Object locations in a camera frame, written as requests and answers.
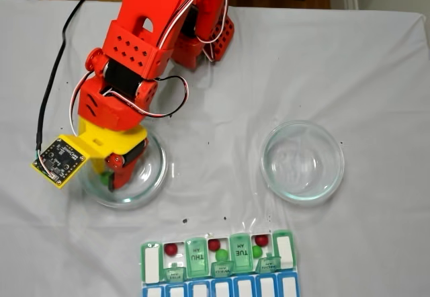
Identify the glass bowl for green candies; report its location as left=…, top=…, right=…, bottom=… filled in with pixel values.
left=77, top=132, right=169, bottom=208

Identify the black camera cable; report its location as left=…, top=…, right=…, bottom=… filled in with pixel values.
left=35, top=0, right=87, bottom=152

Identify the camera board on yellow mount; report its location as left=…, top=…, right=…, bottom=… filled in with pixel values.
left=32, top=134, right=90, bottom=189

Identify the glass bowl for red candies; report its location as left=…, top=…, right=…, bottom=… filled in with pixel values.
left=261, top=120, right=345, bottom=206

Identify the white tablecloth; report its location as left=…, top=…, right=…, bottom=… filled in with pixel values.
left=0, top=0, right=426, bottom=297

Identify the weekly pill organizer box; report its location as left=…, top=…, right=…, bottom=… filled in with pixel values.
left=139, top=228, right=300, bottom=297

